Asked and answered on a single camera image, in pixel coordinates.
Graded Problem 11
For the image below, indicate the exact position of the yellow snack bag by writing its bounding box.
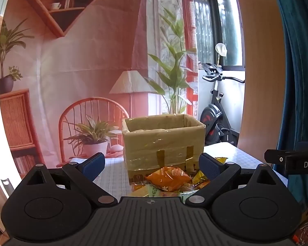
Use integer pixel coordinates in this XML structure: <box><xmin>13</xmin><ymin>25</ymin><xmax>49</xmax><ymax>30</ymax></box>
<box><xmin>192</xmin><ymin>157</ymin><xmax>228</xmax><ymax>190</ymax></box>

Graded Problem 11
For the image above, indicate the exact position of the orange chip bag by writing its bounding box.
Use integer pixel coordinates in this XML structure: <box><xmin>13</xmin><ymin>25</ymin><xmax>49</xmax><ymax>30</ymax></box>
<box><xmin>146</xmin><ymin>167</ymin><xmax>191</xmax><ymax>192</ymax></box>

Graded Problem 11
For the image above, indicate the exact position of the brown cardboard box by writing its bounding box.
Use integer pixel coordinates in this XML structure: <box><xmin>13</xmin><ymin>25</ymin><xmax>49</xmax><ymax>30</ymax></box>
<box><xmin>122</xmin><ymin>114</ymin><xmax>205</xmax><ymax>184</ymax></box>

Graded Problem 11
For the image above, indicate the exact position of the checkered bed sheet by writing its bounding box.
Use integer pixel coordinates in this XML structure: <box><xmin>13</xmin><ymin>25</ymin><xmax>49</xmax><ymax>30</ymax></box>
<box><xmin>67</xmin><ymin>141</ymin><xmax>289</xmax><ymax>198</ymax></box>

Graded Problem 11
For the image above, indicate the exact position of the black exercise bike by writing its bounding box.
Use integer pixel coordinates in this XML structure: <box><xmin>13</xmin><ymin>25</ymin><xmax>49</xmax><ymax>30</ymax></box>
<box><xmin>198</xmin><ymin>43</ymin><xmax>246</xmax><ymax>147</ymax></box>

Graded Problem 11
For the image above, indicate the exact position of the wooden panel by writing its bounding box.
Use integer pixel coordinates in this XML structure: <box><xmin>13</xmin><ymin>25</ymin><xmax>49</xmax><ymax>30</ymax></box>
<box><xmin>238</xmin><ymin>0</ymin><xmax>285</xmax><ymax>161</ymax></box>

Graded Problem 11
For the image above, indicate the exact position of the printed room backdrop cloth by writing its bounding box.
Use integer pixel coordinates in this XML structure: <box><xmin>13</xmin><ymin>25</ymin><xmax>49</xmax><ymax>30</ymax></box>
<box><xmin>0</xmin><ymin>0</ymin><xmax>198</xmax><ymax>176</ymax></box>

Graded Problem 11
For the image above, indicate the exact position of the teal curtain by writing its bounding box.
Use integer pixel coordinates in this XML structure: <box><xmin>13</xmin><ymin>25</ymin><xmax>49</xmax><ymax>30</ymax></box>
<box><xmin>269</xmin><ymin>0</ymin><xmax>308</xmax><ymax>211</ymax></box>

